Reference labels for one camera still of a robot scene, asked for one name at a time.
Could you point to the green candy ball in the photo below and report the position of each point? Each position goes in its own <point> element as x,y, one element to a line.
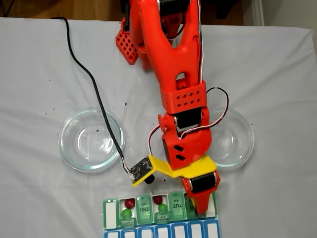
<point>126,213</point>
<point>162,207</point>

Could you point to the red candy ball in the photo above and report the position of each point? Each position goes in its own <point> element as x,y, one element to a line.
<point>129,203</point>
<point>157,199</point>

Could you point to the weekly pill organizer box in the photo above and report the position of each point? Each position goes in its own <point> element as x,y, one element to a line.
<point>143,210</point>

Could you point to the small clear glass bowl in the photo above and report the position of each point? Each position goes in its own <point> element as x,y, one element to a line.
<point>237,138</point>

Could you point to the white plastic table cover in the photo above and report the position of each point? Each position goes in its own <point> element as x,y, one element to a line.
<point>247,74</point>

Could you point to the large clear glass bowl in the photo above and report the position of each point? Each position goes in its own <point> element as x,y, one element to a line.
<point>81,148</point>

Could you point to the white baseboard trim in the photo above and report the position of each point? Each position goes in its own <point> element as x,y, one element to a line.
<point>257,12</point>

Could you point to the camera board on yellow mount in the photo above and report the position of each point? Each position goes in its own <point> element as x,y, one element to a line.
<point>141,171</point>

